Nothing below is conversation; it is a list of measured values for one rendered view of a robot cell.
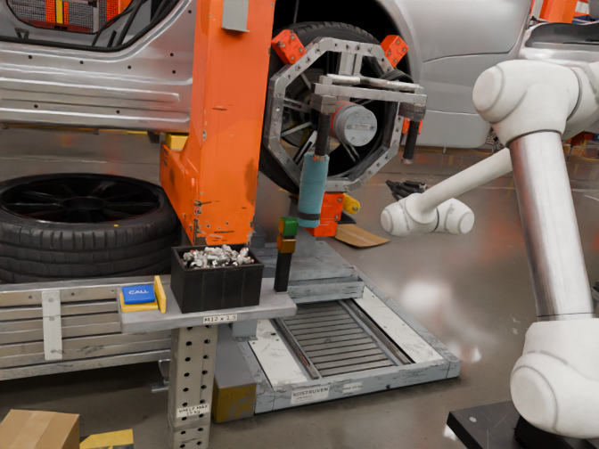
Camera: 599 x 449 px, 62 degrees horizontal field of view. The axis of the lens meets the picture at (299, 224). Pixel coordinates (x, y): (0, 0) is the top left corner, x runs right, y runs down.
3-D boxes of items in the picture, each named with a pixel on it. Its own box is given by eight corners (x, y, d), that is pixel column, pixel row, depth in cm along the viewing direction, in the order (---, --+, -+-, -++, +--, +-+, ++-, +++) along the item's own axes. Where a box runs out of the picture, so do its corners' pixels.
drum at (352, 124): (347, 136, 191) (352, 99, 186) (375, 149, 172) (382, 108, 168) (314, 134, 185) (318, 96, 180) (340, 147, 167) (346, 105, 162)
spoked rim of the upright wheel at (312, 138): (378, 115, 222) (321, 15, 195) (408, 125, 202) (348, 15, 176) (293, 188, 218) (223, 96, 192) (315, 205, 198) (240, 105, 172)
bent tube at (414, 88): (390, 88, 183) (396, 58, 180) (422, 95, 167) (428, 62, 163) (348, 84, 176) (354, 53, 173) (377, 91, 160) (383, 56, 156)
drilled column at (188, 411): (201, 422, 147) (209, 297, 133) (208, 447, 138) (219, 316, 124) (166, 429, 143) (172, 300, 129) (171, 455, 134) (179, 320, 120)
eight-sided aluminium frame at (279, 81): (381, 187, 205) (407, 49, 187) (390, 192, 200) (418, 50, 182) (257, 186, 183) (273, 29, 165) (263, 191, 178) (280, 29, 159)
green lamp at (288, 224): (291, 230, 132) (293, 216, 130) (297, 235, 128) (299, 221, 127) (277, 231, 130) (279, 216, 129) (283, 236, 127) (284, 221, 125)
